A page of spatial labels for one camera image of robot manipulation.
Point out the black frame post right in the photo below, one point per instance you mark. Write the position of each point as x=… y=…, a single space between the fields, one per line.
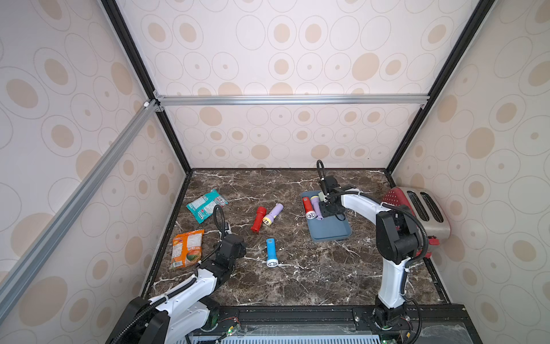
x=462 y=44

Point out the teal snack packet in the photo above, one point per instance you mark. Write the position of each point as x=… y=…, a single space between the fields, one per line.
x=202 y=208

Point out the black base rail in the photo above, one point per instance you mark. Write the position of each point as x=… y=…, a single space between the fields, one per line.
x=334 y=324

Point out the orange snack packet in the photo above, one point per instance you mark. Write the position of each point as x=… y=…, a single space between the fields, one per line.
x=187 y=249

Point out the silver aluminium rail back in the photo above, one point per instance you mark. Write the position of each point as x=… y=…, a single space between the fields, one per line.
x=231 y=100

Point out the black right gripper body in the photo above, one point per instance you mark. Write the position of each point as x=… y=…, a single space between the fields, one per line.
x=329 y=200

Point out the blue flashlight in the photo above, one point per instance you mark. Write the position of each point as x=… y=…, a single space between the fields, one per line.
x=271 y=260

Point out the purple flashlight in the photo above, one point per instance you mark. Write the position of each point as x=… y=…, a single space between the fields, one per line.
x=273 y=214
x=315 y=200

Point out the red flashlight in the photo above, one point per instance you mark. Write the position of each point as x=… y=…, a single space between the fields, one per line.
x=258 y=221
x=309 y=209

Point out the blue plastic storage box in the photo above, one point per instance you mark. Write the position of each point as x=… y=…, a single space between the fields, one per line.
x=331 y=228

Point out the black frame post left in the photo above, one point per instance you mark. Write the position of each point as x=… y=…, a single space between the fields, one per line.
x=115 y=16

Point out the black frame post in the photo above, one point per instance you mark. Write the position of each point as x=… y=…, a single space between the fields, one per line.
x=462 y=44
x=115 y=16

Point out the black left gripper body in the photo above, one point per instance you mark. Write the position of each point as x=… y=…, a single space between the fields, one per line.
x=242 y=252

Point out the silver aluminium rail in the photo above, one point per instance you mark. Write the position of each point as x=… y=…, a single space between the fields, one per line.
x=231 y=100
x=27 y=268

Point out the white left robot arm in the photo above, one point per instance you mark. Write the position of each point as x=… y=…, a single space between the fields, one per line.
x=176 y=305

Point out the red polka dot toaster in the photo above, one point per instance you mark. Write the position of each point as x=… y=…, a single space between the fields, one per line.
x=423 y=205

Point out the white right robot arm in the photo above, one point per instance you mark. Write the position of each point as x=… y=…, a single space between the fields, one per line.
x=400 y=239

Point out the silver aluminium rail left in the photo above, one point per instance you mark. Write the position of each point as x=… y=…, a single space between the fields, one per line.
x=27 y=268

